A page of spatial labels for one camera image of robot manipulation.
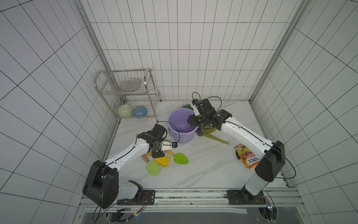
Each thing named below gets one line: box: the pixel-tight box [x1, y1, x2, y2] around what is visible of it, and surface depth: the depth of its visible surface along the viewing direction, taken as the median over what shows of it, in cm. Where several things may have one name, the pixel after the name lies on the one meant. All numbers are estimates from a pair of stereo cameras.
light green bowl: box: [117, 104, 133, 118], surface depth 103 cm
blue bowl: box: [132, 105, 148, 119], surface depth 106 cm
